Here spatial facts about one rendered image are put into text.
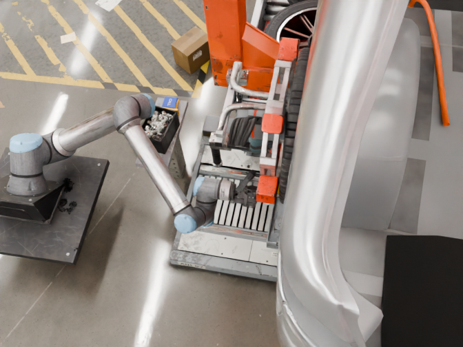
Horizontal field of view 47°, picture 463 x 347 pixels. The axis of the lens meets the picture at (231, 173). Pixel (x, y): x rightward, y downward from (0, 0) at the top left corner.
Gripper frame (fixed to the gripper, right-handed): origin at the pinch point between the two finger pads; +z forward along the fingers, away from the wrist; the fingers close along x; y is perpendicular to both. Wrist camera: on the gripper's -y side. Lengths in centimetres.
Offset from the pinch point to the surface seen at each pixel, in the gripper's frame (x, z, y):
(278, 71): 15, -5, -54
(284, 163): 31.7, 3.5, -21.6
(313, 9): -101, 1, -82
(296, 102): 30, 5, -44
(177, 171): -63, -62, 15
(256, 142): -25.3, -14.4, -15.9
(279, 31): -87, -16, -68
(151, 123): -27, -68, -18
